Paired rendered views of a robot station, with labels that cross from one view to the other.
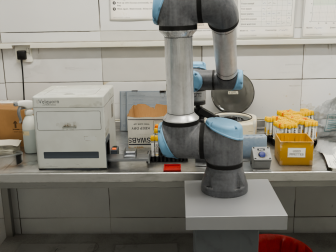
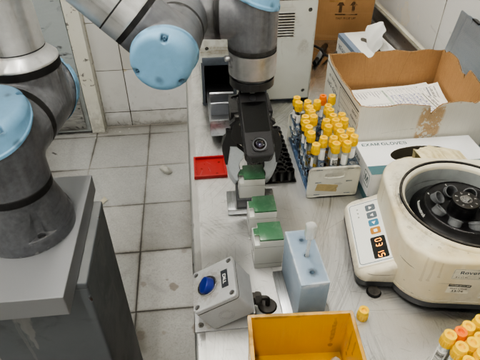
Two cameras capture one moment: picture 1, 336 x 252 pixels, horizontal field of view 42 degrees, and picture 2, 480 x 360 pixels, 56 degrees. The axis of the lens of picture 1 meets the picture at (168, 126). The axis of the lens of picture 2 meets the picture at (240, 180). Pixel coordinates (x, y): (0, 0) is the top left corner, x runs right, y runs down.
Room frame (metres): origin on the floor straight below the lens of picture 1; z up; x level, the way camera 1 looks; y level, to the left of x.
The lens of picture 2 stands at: (1.62, -0.77, 1.47)
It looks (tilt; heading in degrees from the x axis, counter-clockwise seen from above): 40 degrees down; 82
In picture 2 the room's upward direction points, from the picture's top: straight up
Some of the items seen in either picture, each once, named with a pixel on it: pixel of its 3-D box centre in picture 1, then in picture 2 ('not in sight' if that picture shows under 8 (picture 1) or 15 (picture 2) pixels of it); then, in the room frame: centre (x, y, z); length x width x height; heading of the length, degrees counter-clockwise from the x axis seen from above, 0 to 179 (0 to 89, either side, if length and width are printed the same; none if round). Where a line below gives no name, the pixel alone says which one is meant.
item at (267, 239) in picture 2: not in sight; (267, 244); (1.73, -0.27, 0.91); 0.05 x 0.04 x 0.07; 178
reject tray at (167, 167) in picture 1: (172, 167); (210, 166); (1.66, -0.01, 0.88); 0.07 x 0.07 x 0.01; 88
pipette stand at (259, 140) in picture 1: (253, 147); (303, 277); (1.77, -0.36, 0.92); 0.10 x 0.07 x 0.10; 90
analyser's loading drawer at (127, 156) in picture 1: (124, 155); (221, 101); (1.71, 0.18, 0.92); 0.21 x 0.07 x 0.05; 88
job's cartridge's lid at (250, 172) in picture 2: not in sight; (251, 172); (1.73, -0.14, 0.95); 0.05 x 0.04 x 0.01; 177
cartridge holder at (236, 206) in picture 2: (201, 158); (251, 197); (1.73, -0.14, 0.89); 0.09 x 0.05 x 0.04; 177
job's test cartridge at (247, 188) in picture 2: not in sight; (251, 186); (1.73, -0.14, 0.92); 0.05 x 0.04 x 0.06; 177
